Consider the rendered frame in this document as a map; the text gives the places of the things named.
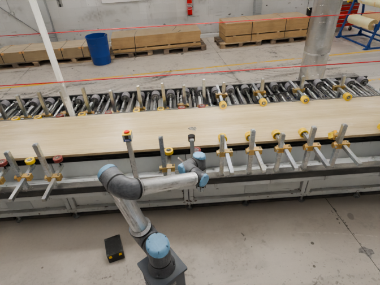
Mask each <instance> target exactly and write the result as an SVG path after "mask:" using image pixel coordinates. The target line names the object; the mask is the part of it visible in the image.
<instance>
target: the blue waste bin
mask: <svg viewBox="0 0 380 285"><path fill-rule="evenodd" d="M107 35H108V34H107V33H91V34H88V35H86V36H85V39H86V41H87V44H88V48H89V51H90V54H91V57H92V60H93V64H94V65H96V66H104V65H107V64H109V63H111V57H110V50H109V43H108V42H109V36H108V40H107Z"/></svg>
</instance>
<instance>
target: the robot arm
mask: <svg viewBox="0 0 380 285"><path fill-rule="evenodd" d="M206 169H207V168H206V156H205V153H203V152H194V153H193V157H192V158H190V159H188V160H186V161H184V162H183V163H181V164H179V165H178V171H179V173H180V174H176V175H168V176H161V177H156V178H149V179H141V180H140V179H139V178H129V177H126V176H125V175H124V174H123V173H122V172H121V171H120V170H119V169H118V168H117V167H116V166H115V165H113V164H108V165H104V166H103V167H102V168H101V169H100V170H99V172H98V174H97V177H98V180H99V181H100V182H101V183H102V184H103V186H104V187H105V189H106V190H107V192H108V193H109V194H110V196H111V198H112V199H113V200H114V202H115V204H116V205H117V207H118V208H119V210H120V212H121V213H122V215H123V216H124V218H125V219H126V221H127V223H128V224H129V232H130V235H131V236H132V237H133V238H134V240H135V241H136V242H137V243H138V245H139V246H140V247H141V249H142V250H143V251H144V252H145V253H146V255H147V256H148V258H149V262H148V270H149V273H150V275H151V276H152V277H154V278H156V279H165V278H167V277H169V276H170V275H171V274H172V273H173V272H174V270H175V259H174V257H173V255H172V254H171V250H170V242H169V240H168V238H167V237H166V235H164V234H162V233H159V232H158V231H157V230H156V229H155V228H154V227H153V225H152V223H151V221H150V220H149V218H147V217H145V216H144V215H143V213H142V211H141V209H140V207H139V205H138V204H137V202H136V200H138V199H140V198H141V197H142V196H143V195H148V194H152V193H157V192H163V191H168V190H172V189H177V188H183V187H188V186H192V185H195V186H196V188H197V189H198V192H202V191H204V187H206V184H207V183H208V180H209V176H208V175H207V174H206ZM200 188H201V189H200Z"/></svg>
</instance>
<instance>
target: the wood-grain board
mask: <svg viewBox="0 0 380 285"><path fill-rule="evenodd" d="M343 123H346V124H347V125H348V127H347V130H346V134H345V135H344V138H350V137H367V136H380V130H379V129H378V128H377V125H378V124H379V123H380V96H372V97H356V98H351V100H349V101H346V100H345V99H343V98H339V99H330V100H313V101H309V102H308V103H302V102H301V101H297V102H280V103H267V105H266V106H261V105H260V104H254V105H237V106H227V107H226V108H225V109H221V108H220V107H204V108H195V109H178V110H161V111H145V112H135V113H119V114H102V115H86V116H69V117H60V118H43V119H26V120H9V121H0V159H6V157H5V155H4V152H5V151H6V150H9V151H10V152H11V154H12V156H13V157H14V159H15V160H16V161H22V160H25V159H27V158H28V157H34V158H35V159H38V157H37V155H36V153H35V151H34V149H33V147H32V145H33V144H34V143H38V144H39V146H40V148H41V150H42V152H43V154H44V157H45V159H47V158H53V157H55V156H57V155H61V156H62V157H79V156H95V155H104V154H120V153H128V150H127V145H126V142H123V138H122V132H123V130H132V134H133V139H132V147H133V152H134V153H137V152H153V151H160V148H159V141H158V137H159V136H163V143H164V147H165V149H166V148H173V150H178V149H190V142H189V141H188V135H189V134H194V135H195V142H194V145H195V147H199V148H210V147H219V146H220V142H219V140H218V135H219V134H220V133H225V134H226V136H227V141H226V145H227V146H235V145H249V141H247V140H246V138H245V133H246V132H248V131H251V129H255V130H256V136H255V144H268V143H278V140H276V139H274V138H273V137H272V135H271V132H272V131H273V130H275V129H278V130H279V131H280V132H281V133H282V132H284V133H285V135H286V136H285V140H284V142H293V141H306V139H305V138H304V137H300V135H299V134H298V130H299V129H300V128H303V127H304V128H306V129H307V131H308V132H309V133H310V129H311V126H316V127H317V132H316V135H315V138H314V140H325V139H329V137H328V133H329V132H331V131H333V130H337V132H339V130H340V127H341V125H342V124H343ZM189 127H196V130H195V131H193V130H190V129H188V128H189ZM308 135H309V134H308ZM6 160H7V159H6Z"/></svg>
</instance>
